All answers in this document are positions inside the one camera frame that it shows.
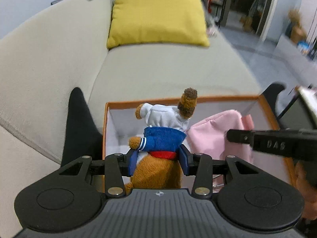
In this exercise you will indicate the brown plush toy blue shirt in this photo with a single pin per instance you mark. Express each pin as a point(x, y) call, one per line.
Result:
point(157, 166)

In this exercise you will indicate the white tv cabinet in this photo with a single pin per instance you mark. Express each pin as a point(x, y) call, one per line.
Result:
point(300, 65)

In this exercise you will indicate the right black sock foot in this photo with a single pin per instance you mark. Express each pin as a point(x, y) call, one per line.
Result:
point(271, 95)

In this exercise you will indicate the gold vase dried flowers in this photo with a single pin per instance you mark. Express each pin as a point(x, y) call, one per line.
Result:
point(295, 30)

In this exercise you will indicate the beige sofa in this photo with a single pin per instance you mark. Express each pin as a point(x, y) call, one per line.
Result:
point(64, 47)

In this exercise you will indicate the pink wallet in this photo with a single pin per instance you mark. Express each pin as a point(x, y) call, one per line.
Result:
point(209, 136)

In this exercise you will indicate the right hand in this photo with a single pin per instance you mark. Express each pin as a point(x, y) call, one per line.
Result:
point(307, 191)

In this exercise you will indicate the black sock foot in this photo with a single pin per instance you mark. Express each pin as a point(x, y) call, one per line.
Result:
point(82, 136)
point(271, 95)

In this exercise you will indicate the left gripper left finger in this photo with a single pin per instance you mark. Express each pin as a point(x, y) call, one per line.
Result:
point(117, 166)

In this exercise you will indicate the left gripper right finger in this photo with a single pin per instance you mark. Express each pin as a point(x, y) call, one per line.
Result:
point(201, 167)

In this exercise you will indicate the orange cardboard box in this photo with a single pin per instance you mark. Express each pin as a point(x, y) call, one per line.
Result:
point(120, 124)

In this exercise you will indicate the yellow cushion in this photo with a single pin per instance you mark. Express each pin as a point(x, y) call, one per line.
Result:
point(157, 21)

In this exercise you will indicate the left black sock foot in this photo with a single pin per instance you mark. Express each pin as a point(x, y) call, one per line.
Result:
point(82, 136)

